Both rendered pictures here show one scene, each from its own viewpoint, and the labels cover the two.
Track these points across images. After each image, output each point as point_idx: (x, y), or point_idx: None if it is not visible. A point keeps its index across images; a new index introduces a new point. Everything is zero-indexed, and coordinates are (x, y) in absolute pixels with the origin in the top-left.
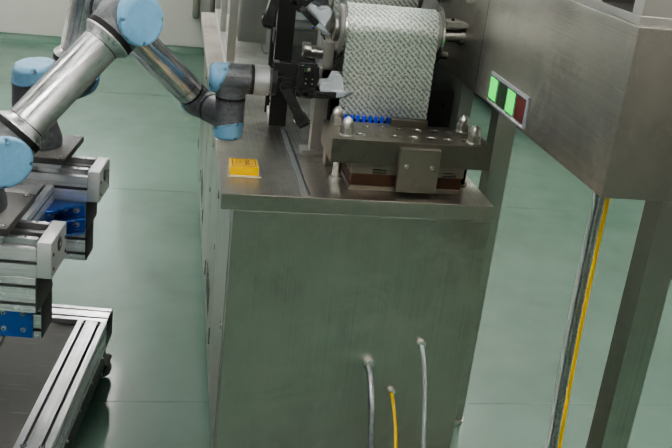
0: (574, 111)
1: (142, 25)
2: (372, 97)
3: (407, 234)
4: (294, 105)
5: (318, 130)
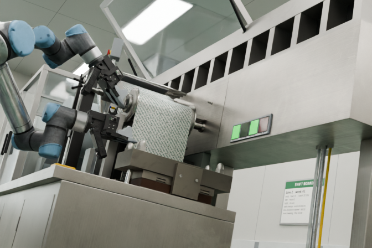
0: (314, 92)
1: (23, 40)
2: (149, 148)
3: (180, 222)
4: (99, 140)
5: (106, 172)
